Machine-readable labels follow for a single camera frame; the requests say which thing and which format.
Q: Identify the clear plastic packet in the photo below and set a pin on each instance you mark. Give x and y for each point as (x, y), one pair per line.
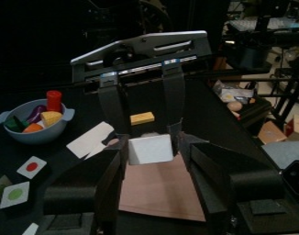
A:
(231, 91)

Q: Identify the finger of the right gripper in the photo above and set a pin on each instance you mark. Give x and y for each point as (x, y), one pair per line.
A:
(173, 91)
(112, 104)

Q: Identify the orange toy piece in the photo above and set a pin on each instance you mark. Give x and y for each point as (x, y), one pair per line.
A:
(32, 128)

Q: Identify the tan cardboard box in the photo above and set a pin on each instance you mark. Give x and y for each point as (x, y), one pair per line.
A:
(298, 125)

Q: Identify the yellow toy cheese wedge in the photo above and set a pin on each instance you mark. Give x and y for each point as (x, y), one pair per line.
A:
(51, 117)

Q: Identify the beige toy egg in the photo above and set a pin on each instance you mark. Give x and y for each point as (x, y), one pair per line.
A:
(233, 106)

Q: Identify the yellow toy block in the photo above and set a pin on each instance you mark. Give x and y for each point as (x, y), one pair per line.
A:
(141, 118)

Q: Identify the white toy rice block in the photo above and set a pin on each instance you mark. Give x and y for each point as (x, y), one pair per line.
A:
(151, 149)

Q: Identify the white card green dot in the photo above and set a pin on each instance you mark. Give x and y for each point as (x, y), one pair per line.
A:
(15, 194)

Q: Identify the brown cardboard box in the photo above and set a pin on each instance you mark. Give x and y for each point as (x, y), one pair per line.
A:
(271, 132)

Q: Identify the red toy cylinder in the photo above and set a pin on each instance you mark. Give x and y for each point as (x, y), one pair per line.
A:
(53, 100)

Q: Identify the white card red dot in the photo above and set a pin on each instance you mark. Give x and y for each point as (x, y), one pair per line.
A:
(32, 166)

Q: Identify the plain white card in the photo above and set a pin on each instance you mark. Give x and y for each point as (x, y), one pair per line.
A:
(88, 140)

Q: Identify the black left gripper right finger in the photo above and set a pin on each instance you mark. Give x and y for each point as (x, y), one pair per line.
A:
(237, 183)

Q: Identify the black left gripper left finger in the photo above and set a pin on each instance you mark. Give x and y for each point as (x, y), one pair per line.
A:
(80, 189)

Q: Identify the black camera housing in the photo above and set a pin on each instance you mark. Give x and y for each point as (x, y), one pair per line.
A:
(295, 177)

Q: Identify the brown flat board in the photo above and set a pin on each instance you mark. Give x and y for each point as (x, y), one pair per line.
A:
(160, 189)

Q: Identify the black metal stand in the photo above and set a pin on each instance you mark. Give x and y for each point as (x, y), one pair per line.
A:
(287, 91)

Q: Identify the purple toy eggplant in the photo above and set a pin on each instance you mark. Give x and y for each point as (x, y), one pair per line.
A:
(35, 112)

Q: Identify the green toy vegetable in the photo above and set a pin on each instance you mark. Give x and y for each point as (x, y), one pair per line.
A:
(15, 124)

